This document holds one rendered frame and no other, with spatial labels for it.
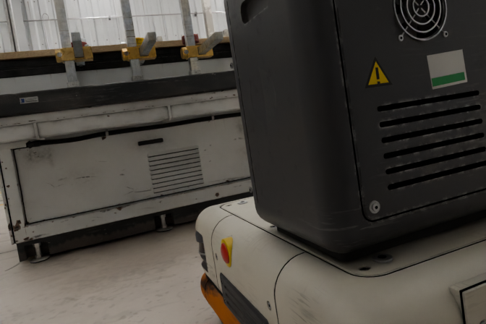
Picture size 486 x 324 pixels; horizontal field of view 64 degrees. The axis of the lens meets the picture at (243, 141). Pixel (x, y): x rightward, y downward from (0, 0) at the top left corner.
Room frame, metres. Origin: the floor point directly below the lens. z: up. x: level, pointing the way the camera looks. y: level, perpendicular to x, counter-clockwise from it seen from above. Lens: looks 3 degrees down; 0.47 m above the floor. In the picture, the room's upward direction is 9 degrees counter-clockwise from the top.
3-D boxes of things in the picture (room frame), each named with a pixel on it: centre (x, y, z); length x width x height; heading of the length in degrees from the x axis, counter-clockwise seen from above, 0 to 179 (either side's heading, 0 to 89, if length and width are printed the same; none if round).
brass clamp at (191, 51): (1.76, 0.14, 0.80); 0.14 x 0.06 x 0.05; 111
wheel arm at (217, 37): (1.71, 0.10, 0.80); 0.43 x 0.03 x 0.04; 21
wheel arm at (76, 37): (1.53, 0.57, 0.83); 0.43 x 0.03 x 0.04; 21
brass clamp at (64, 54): (1.58, 0.61, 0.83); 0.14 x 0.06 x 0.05; 111
